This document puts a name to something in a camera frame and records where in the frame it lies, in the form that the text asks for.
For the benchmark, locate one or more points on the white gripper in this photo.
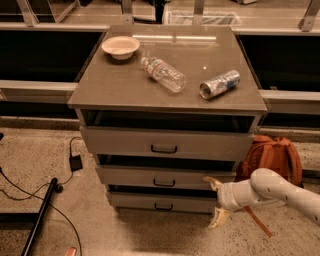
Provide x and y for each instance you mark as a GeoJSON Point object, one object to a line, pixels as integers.
{"type": "Point", "coordinates": [226, 196]}

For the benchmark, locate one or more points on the grey drawer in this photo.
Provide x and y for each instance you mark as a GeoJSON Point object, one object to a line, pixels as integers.
{"type": "Point", "coordinates": [162, 202]}
{"type": "Point", "coordinates": [166, 143]}
{"type": "Point", "coordinates": [160, 177]}

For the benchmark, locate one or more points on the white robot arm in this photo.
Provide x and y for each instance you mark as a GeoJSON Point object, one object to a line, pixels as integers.
{"type": "Point", "coordinates": [264, 187]}

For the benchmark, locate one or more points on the grey bottom drawer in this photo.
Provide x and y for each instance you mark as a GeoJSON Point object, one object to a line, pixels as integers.
{"type": "Point", "coordinates": [162, 202]}

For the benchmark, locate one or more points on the grey drawer cabinet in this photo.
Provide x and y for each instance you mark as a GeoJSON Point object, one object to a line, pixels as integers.
{"type": "Point", "coordinates": [120, 94]}

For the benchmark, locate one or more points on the grey top drawer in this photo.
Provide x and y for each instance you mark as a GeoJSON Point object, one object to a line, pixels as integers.
{"type": "Point", "coordinates": [166, 143]}

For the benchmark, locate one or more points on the orange backpack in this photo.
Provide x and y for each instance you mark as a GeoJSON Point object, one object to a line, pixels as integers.
{"type": "Point", "coordinates": [279, 155]}

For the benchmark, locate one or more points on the silver blue drink can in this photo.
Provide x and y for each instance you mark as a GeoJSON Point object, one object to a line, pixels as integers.
{"type": "Point", "coordinates": [219, 84]}

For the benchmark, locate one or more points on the clear plastic water bottle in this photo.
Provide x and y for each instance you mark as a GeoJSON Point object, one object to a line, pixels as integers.
{"type": "Point", "coordinates": [164, 73]}

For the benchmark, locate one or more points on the black power adapter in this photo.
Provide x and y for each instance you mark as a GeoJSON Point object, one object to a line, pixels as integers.
{"type": "Point", "coordinates": [75, 163]}

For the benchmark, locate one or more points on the small red floor object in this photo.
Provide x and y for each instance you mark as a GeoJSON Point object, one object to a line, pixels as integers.
{"type": "Point", "coordinates": [71, 252]}

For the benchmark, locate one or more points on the black metal leg left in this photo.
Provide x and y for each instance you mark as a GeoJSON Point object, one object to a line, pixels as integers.
{"type": "Point", "coordinates": [46, 200]}

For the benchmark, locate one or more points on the white paper bowl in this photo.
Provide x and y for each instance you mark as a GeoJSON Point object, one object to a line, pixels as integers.
{"type": "Point", "coordinates": [120, 47]}

